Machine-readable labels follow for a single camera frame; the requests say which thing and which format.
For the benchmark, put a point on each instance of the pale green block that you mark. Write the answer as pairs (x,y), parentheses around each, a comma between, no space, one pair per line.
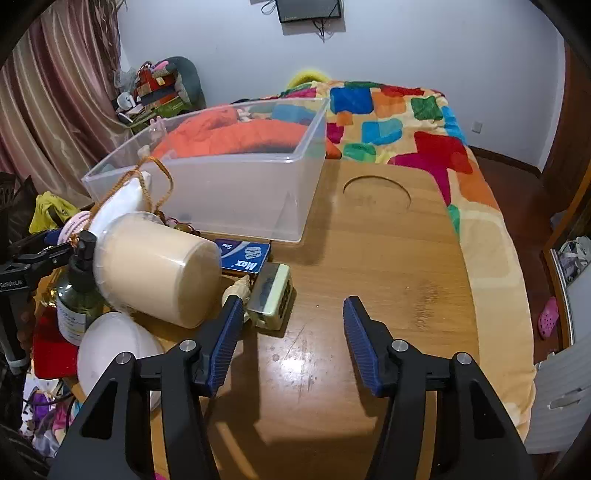
(272,295)

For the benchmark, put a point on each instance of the colourful patchwork blanket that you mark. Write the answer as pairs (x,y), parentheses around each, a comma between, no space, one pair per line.
(485,230)

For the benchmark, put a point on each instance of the pile of colourful boxes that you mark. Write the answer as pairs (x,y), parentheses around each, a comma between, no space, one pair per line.
(157,92)

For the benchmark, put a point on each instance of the pink round case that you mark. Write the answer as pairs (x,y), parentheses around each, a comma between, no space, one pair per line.
(76,222)

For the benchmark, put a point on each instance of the red cloth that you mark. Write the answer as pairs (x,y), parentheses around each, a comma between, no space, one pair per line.
(51,346)

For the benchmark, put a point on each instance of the cream seashell ornament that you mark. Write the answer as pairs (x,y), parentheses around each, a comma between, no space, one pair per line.
(238,288)

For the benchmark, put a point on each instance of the black wall monitor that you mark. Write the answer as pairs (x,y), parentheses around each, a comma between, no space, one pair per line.
(309,9)

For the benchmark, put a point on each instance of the beige plastic cup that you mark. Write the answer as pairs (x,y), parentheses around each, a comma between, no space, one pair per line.
(152,267)

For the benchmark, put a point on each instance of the clear plastic storage box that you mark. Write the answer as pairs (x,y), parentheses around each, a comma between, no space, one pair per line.
(231,194)

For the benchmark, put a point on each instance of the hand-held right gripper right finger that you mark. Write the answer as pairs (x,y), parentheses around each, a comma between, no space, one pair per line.
(362,341)

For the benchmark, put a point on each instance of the orange puffer jacket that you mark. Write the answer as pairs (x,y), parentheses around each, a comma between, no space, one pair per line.
(258,138)

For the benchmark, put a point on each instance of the grey cushioned chair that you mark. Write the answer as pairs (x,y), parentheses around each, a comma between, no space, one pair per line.
(189,78)

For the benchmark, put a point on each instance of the wooden desktop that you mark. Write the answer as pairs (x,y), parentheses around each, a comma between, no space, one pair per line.
(369,258)

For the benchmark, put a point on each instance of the white ribbed panel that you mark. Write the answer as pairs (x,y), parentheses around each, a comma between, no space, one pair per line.
(563,397)

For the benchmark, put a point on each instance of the pink clog shoe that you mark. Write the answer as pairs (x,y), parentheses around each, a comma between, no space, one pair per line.
(548,318)

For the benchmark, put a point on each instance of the blue printed box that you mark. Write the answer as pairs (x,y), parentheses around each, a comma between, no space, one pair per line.
(242,256)

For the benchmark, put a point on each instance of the pile of clothes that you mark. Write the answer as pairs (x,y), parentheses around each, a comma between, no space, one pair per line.
(46,415)

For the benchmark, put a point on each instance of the green bottle with black pump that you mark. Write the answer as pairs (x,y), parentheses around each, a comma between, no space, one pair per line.
(78,300)

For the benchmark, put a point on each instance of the yellow curved cushion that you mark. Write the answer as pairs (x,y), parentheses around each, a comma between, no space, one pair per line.
(307,76)

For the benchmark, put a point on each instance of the white cloth pouch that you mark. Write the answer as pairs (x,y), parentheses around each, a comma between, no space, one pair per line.
(120,198)

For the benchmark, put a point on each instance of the striped brown curtain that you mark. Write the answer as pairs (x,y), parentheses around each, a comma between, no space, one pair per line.
(46,92)

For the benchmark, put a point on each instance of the white wall socket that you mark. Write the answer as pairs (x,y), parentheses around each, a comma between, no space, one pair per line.
(478,126)

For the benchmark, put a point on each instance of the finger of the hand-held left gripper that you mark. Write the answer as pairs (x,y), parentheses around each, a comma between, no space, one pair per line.
(51,236)
(46,259)

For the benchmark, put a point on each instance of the yellow plastic bag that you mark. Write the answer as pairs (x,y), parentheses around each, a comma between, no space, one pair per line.
(46,210)

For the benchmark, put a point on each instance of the white bowl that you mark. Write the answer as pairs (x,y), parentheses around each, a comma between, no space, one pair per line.
(115,346)

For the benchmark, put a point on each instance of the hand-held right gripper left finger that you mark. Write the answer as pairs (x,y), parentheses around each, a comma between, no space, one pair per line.
(226,341)

